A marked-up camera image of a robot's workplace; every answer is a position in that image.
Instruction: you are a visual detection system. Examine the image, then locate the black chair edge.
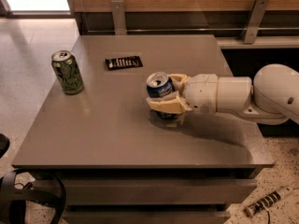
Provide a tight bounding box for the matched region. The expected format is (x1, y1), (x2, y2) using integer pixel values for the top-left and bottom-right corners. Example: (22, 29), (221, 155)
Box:
(0, 133), (10, 158)

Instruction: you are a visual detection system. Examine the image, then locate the black strap bag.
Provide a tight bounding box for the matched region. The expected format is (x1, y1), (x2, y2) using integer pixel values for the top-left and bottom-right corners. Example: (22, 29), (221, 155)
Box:
(0, 169), (66, 224)

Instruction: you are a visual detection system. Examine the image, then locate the right metal bracket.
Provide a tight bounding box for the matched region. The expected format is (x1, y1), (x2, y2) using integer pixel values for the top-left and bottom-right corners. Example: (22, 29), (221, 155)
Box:
(241, 0), (270, 44)

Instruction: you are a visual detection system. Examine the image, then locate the black snack bar wrapper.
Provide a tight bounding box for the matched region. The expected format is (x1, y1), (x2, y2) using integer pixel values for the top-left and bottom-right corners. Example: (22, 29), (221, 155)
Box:
(106, 56), (143, 70)

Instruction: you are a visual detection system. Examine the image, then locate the green soda can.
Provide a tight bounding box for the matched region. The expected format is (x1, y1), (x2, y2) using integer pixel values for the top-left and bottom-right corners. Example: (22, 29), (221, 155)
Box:
(51, 50), (84, 95)

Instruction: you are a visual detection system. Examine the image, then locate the blue pepsi can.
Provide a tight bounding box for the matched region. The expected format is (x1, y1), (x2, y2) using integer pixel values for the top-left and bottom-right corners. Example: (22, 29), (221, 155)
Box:
(146, 71), (180, 120)

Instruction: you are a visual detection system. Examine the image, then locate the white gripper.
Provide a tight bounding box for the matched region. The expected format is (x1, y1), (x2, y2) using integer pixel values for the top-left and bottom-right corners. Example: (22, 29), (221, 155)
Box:
(147, 74), (219, 115)

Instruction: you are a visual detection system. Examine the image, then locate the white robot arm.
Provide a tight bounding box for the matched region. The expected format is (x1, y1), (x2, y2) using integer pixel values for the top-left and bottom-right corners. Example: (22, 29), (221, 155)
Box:
(147, 63), (299, 125)

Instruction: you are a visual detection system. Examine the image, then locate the white power strip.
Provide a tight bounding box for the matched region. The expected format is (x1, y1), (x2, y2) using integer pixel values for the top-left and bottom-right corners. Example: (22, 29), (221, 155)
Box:
(244, 186), (294, 217)

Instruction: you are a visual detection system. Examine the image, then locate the black power cable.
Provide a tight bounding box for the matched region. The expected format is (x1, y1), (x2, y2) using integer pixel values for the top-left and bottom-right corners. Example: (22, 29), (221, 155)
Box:
(260, 199), (271, 224)

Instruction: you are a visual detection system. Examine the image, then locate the metal bracket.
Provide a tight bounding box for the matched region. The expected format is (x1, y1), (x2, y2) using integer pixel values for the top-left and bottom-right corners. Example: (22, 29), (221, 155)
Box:
(111, 0), (127, 35)
(241, 0), (270, 44)

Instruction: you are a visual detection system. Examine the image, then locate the grey drawer cabinet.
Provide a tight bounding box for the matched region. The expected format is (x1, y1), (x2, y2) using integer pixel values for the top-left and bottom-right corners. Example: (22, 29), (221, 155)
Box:
(13, 35), (274, 224)

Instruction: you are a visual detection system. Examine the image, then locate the left metal bracket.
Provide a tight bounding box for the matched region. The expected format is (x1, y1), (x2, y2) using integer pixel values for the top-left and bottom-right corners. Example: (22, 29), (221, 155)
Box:
(111, 0), (127, 35)

